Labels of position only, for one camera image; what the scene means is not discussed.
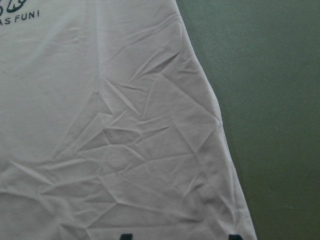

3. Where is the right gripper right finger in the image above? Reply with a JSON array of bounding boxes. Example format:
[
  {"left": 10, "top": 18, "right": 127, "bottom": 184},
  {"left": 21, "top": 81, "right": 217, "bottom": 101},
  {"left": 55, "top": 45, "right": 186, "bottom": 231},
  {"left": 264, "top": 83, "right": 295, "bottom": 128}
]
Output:
[{"left": 228, "top": 234, "right": 243, "bottom": 240}]

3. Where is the pink snoopy t-shirt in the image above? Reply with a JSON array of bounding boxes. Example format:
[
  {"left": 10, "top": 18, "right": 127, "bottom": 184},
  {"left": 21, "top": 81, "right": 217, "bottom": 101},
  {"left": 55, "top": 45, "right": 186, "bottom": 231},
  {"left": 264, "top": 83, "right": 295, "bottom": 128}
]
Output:
[{"left": 0, "top": 0, "right": 257, "bottom": 240}]

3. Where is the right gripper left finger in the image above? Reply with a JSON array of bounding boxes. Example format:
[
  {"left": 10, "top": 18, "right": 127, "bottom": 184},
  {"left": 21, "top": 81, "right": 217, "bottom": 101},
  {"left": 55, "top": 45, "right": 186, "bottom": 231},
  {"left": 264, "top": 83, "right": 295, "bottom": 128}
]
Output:
[{"left": 119, "top": 233, "right": 132, "bottom": 240}]

